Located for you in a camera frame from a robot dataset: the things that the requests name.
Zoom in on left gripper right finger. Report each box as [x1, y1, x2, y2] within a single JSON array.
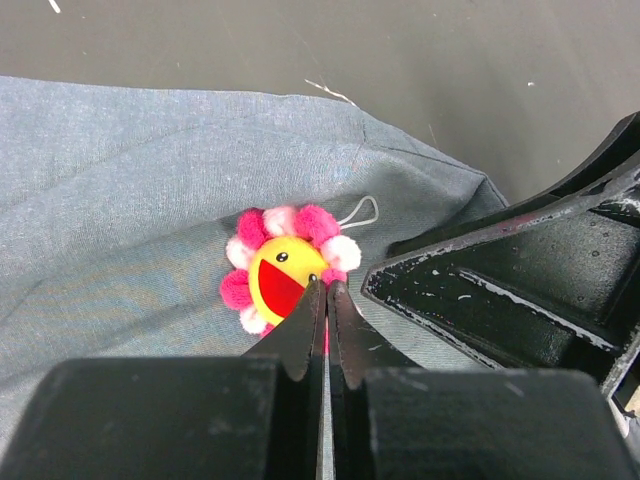
[[326, 282, 639, 479]]

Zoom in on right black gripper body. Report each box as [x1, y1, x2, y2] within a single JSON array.
[[362, 114, 639, 404]]

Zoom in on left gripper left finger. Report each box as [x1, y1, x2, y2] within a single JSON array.
[[1, 281, 325, 479]]

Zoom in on grey button-up shirt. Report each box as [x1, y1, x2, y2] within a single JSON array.
[[1, 77, 506, 443]]

